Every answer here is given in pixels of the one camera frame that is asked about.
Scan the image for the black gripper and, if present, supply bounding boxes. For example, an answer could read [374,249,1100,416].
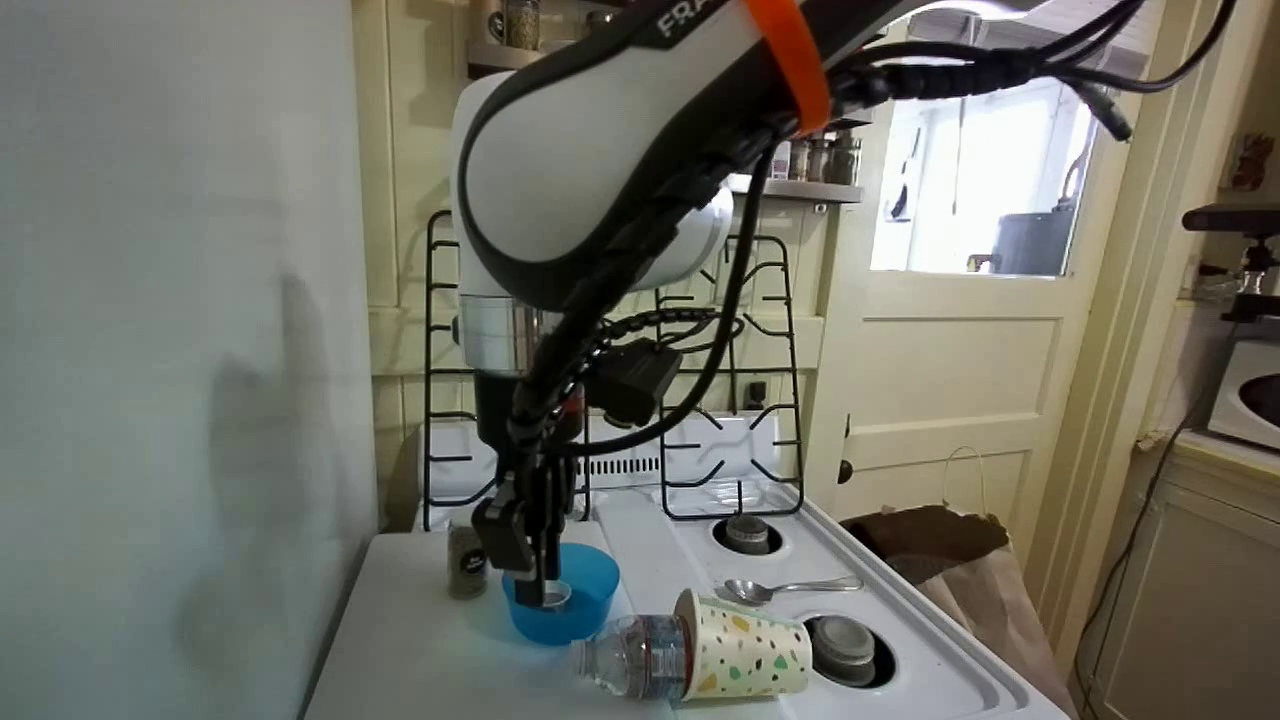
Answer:
[470,372,576,601]

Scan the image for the clear plastic water bottle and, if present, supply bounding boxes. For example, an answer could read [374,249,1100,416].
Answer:
[572,616,687,706]

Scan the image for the dotted paper cup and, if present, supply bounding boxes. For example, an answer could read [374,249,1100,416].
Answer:
[674,593,810,706]

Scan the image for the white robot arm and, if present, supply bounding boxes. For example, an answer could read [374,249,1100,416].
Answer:
[450,0,1142,605]

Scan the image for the small metal shaker tin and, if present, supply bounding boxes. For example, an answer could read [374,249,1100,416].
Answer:
[446,525,487,601]

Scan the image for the blue plastic bowl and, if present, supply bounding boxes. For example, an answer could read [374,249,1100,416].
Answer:
[501,546,621,649]

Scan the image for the white gas stove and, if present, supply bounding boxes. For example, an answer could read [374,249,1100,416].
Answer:
[304,435,1063,720]

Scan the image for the left black stove grate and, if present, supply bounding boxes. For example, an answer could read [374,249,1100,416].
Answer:
[416,208,550,528]

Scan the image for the black stove grate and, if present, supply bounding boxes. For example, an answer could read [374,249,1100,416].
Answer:
[416,208,550,528]
[654,235,802,522]

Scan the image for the rear stove burner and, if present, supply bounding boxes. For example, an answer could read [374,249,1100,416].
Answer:
[711,517,785,558]

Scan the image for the stove burner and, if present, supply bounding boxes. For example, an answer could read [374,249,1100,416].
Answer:
[711,517,785,558]
[802,616,895,687]

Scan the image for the right black stove grate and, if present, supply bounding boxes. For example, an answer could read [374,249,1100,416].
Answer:
[654,235,802,522]

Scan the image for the metal spoon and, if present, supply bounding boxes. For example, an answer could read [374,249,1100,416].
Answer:
[716,577,851,610]

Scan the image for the front stove burner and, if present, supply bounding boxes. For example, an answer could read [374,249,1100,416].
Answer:
[802,616,895,687]

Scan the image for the brown paper bag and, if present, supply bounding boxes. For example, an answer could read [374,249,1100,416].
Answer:
[849,506,1077,711]

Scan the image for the steel spice rack shelves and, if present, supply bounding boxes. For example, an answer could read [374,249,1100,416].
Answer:
[463,0,892,208]

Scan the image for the cream door with window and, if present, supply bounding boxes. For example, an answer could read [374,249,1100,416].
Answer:
[806,80,1129,546]

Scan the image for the cream cabinet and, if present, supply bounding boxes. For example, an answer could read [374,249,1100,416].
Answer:
[1072,434,1280,720]

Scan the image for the white microwave oven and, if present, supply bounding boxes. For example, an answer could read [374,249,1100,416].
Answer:
[1208,342,1280,452]

